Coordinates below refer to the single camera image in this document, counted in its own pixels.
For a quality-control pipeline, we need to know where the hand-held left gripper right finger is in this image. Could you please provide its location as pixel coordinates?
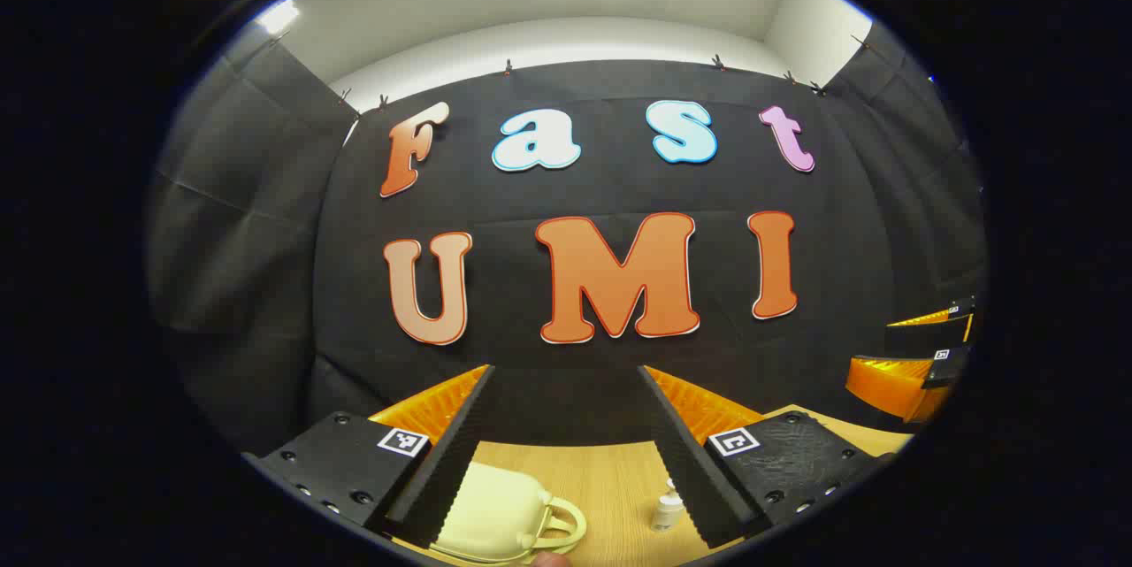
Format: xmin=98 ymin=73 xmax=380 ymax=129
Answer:
xmin=637 ymin=364 xmax=894 ymax=550

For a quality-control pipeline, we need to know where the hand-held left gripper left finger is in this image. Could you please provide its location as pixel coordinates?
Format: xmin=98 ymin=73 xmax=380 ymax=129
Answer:
xmin=243 ymin=364 xmax=496 ymax=550

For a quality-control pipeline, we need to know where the white pump bottle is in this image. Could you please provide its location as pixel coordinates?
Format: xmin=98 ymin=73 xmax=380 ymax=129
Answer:
xmin=652 ymin=479 xmax=686 ymax=533

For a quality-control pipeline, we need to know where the black backdrop cloth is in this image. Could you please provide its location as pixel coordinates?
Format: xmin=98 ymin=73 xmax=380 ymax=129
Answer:
xmin=146 ymin=19 xmax=987 ymax=453

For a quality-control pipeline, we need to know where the row of small cloth clips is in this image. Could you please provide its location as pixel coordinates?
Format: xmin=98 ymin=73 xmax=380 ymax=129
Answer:
xmin=274 ymin=29 xmax=872 ymax=108

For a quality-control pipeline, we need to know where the ceiling light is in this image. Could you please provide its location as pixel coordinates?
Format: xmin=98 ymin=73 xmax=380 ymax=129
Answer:
xmin=256 ymin=0 xmax=302 ymax=35

